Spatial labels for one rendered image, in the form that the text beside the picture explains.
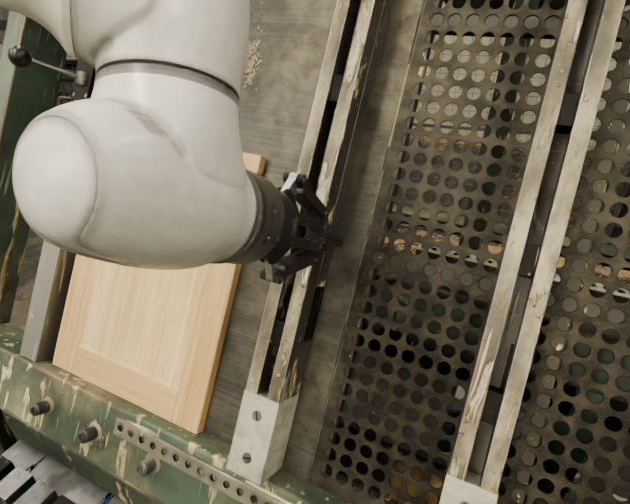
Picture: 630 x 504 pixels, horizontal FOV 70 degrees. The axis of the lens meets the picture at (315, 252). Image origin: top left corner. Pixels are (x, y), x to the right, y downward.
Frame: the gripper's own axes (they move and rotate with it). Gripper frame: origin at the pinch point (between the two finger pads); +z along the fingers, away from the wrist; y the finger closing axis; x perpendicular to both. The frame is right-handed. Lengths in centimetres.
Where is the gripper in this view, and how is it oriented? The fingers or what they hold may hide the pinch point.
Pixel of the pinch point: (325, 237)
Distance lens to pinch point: 62.8
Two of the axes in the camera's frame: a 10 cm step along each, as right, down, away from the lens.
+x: -8.9, -2.3, 4.0
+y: 2.3, -9.7, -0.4
